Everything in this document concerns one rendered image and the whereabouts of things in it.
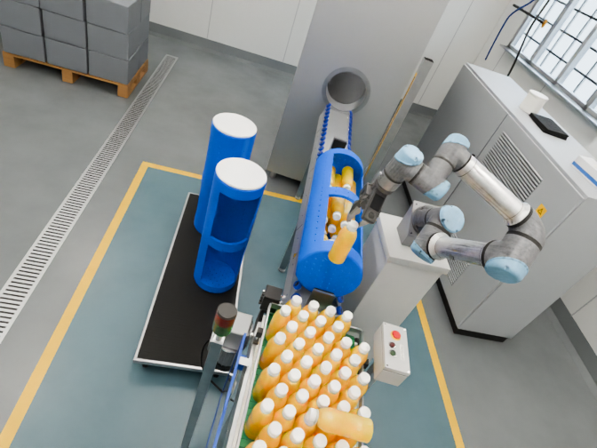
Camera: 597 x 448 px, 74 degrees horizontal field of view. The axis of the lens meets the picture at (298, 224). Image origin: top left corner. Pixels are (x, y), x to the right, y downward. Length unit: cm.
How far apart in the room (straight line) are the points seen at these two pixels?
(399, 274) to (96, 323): 179
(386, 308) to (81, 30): 387
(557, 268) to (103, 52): 441
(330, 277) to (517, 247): 73
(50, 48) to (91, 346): 322
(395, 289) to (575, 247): 141
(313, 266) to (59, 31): 381
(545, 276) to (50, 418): 308
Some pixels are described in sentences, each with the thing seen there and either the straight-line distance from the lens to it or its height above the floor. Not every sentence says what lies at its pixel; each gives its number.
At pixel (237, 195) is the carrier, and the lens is 210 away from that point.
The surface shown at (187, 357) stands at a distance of 244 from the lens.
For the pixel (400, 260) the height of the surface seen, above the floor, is 114.
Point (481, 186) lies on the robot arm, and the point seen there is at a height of 174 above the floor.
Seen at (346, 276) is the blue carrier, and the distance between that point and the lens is 172.
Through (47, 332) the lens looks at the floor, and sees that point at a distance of 274.
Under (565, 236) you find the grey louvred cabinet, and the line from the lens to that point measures 299.
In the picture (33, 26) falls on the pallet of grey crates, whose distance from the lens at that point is 496.
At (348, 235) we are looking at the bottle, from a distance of 146.
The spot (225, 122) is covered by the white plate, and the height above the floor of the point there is 104.
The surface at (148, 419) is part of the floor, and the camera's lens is 245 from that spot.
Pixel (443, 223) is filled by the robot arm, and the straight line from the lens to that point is 177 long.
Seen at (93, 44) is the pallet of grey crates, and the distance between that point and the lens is 476.
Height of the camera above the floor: 228
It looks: 39 degrees down
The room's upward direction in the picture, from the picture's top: 22 degrees clockwise
